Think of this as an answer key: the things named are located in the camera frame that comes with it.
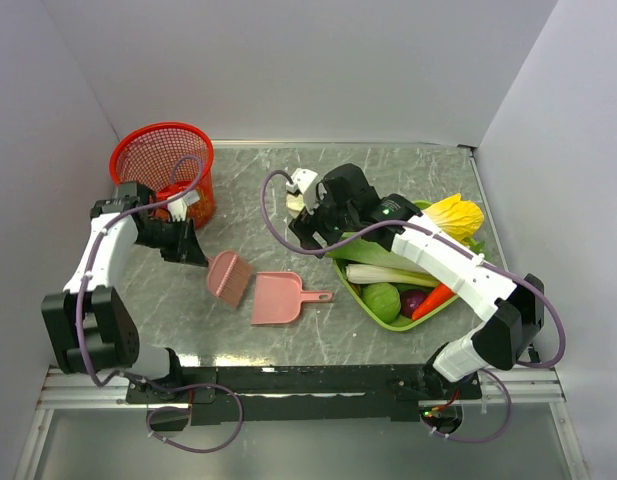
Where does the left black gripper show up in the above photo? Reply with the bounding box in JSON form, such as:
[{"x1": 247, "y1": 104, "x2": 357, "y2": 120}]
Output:
[{"x1": 135, "y1": 215, "x2": 209, "y2": 267}]

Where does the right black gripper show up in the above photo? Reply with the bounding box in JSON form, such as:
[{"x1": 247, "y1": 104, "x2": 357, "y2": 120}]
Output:
[{"x1": 289, "y1": 181, "x2": 358, "y2": 259}]

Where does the pink hand brush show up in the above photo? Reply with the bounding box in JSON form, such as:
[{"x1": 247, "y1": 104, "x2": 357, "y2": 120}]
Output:
[{"x1": 206, "y1": 250, "x2": 253, "y2": 308}]

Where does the pink dustpan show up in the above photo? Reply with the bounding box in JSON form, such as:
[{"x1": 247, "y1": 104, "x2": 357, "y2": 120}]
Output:
[{"x1": 251, "y1": 272, "x2": 333, "y2": 326}]

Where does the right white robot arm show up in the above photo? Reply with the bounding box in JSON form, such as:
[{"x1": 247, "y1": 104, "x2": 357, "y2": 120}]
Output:
[{"x1": 286, "y1": 164, "x2": 543, "y2": 399}]

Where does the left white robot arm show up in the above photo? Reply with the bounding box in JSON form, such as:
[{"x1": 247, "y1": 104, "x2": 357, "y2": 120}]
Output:
[{"x1": 41, "y1": 182, "x2": 209, "y2": 402}]

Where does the small napa cabbage on table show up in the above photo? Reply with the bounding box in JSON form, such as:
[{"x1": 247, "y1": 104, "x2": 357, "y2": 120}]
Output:
[{"x1": 286, "y1": 193, "x2": 305, "y2": 218}]

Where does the long napa cabbage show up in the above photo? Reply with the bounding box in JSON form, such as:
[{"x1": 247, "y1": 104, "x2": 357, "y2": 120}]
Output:
[{"x1": 327, "y1": 238, "x2": 426, "y2": 273}]

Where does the red mesh waste basket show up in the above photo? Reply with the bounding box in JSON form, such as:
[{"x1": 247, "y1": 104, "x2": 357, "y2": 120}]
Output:
[{"x1": 109, "y1": 122, "x2": 215, "y2": 229}]

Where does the round green cabbage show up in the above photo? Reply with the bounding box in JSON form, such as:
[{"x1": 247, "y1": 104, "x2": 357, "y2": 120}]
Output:
[{"x1": 362, "y1": 283, "x2": 401, "y2": 324}]

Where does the green square tray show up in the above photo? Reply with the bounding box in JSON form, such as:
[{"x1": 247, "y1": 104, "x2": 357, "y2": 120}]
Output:
[{"x1": 331, "y1": 201, "x2": 478, "y2": 332}]

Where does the purple eggplant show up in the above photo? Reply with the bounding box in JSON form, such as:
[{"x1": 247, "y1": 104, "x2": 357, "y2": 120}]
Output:
[{"x1": 400, "y1": 289, "x2": 428, "y2": 318}]

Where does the orange carrot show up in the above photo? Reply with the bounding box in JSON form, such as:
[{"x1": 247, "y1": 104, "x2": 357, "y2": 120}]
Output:
[{"x1": 411, "y1": 284, "x2": 455, "y2": 321}]

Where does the white radish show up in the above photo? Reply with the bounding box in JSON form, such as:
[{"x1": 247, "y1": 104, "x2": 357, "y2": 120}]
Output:
[{"x1": 423, "y1": 193, "x2": 485, "y2": 243}]

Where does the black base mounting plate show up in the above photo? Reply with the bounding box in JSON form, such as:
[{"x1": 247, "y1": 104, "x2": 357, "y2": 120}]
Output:
[{"x1": 126, "y1": 364, "x2": 482, "y2": 426}]

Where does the light green lettuce leaf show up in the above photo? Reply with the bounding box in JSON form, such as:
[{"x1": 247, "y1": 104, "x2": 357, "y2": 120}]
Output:
[{"x1": 470, "y1": 242, "x2": 485, "y2": 254}]

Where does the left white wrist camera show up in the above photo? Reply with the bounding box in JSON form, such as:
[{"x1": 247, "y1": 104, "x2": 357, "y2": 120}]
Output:
[{"x1": 167, "y1": 190, "x2": 200, "y2": 221}]

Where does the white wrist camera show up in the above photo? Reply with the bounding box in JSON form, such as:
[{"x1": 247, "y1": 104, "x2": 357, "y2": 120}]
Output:
[
  {"x1": 286, "y1": 168, "x2": 319, "y2": 214},
  {"x1": 167, "y1": 190, "x2": 200, "y2": 221}
]

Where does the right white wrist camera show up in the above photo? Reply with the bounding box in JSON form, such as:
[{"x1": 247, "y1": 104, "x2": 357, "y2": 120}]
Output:
[{"x1": 286, "y1": 168, "x2": 319, "y2": 214}]

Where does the aluminium rail frame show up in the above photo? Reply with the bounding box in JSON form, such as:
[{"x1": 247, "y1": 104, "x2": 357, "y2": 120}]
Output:
[{"x1": 14, "y1": 367, "x2": 590, "y2": 479}]

